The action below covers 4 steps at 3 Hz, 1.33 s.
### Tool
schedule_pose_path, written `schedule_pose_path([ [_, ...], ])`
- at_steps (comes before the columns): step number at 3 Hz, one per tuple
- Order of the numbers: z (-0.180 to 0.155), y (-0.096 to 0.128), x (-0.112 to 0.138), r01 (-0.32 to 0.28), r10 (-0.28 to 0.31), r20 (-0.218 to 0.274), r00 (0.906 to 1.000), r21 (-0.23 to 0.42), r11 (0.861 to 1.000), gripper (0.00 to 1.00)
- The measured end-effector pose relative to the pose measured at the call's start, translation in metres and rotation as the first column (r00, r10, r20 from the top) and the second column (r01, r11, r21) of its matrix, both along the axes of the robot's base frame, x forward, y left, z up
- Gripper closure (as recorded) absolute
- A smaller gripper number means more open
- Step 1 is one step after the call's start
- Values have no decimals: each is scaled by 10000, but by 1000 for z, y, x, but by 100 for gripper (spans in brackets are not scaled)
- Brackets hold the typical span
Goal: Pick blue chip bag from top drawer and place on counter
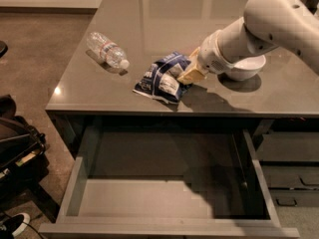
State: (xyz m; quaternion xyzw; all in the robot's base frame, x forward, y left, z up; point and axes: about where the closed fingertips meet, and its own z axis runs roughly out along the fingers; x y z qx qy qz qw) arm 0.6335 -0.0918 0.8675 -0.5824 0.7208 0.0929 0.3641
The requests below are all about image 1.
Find grey counter cabinet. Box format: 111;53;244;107
46;0;319;151

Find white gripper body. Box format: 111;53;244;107
197;30;234;75

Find white bowl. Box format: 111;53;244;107
225;55;266;82

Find black bag on floor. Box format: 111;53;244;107
0;95;46;198

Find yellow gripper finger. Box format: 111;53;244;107
188;47;200;63
177;63;208;85

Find open grey top drawer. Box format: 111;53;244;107
40;119;300;239

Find clear plastic water bottle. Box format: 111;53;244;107
87;32;130;69

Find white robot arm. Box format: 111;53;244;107
177;0;319;85

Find black white sneaker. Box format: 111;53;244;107
0;213;30;239

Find blue chip bag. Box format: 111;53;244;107
134;52;192;104

